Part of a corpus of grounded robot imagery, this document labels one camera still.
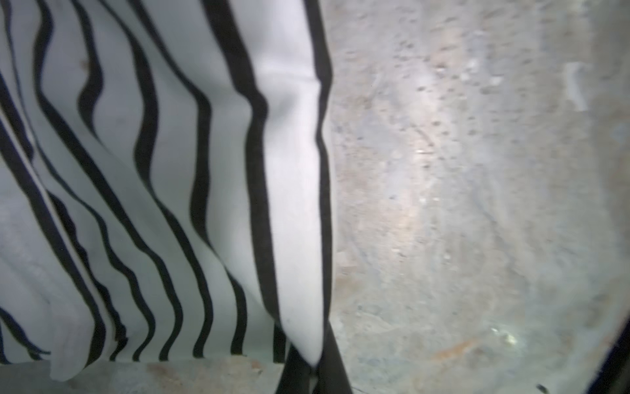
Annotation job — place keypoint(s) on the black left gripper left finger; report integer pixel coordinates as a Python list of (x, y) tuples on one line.
[(296, 375)]

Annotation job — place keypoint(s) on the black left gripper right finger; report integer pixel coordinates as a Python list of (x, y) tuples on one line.
[(331, 372)]

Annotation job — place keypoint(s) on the black white striped tank top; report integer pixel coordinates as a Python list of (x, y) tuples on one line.
[(165, 181)]

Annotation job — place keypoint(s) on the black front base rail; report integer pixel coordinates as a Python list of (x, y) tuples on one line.
[(613, 375)]

